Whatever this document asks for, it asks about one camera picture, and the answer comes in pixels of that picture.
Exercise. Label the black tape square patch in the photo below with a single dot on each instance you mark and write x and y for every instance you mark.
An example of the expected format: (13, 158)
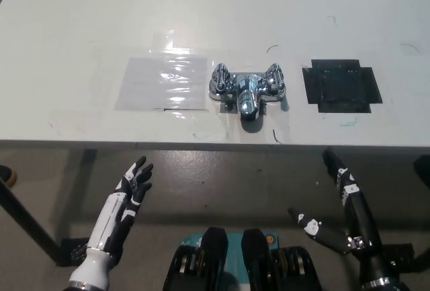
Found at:
(339, 86)

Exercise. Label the black floor foot plate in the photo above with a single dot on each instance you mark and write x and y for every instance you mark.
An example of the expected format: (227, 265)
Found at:
(72, 254)
(399, 252)

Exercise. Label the black metal frame bar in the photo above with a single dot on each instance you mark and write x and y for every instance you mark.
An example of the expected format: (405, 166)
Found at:
(27, 217)

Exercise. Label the dark object at floor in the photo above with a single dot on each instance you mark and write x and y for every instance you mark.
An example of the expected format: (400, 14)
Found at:
(424, 170)

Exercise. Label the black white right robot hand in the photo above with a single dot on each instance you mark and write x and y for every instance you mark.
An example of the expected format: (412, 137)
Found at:
(363, 217)

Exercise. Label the black shoe with tan sole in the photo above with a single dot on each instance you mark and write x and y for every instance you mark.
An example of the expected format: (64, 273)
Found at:
(6, 175)

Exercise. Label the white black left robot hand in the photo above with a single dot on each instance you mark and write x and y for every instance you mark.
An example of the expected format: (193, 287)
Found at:
(111, 213)

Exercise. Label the chrome faucet body with spout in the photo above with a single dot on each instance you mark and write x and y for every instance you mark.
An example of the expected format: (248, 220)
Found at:
(248, 103)

